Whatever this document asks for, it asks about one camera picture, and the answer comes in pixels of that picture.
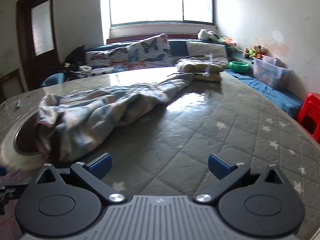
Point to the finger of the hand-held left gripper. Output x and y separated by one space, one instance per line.
2 171

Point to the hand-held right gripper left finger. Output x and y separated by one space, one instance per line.
101 165

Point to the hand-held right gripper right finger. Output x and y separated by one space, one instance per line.
218 166

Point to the blue striped knit sweater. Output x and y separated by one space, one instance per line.
100 110

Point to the round black induction cooktop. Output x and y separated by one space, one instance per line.
25 140

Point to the brown wooden cabinet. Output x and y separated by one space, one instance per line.
11 85

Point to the black white patterned cloth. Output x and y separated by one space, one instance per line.
83 70

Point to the folded beige cloth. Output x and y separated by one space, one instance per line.
200 67

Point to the green plastic basin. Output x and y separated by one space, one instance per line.
240 66

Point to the clear plastic storage box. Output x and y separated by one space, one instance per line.
270 73

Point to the red plastic stool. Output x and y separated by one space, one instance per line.
311 112

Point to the black bag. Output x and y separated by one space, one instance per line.
73 57

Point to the white cushion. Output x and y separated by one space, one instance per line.
206 51

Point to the brown plush toy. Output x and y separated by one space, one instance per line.
255 52

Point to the blue sofa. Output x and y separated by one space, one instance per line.
178 47

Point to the orange green toy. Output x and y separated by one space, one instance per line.
227 41

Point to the large butterfly print pillow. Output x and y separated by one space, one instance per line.
150 47

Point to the brown wooden door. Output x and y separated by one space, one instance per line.
25 42

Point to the white plush toy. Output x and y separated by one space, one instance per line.
206 35

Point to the window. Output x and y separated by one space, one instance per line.
160 2

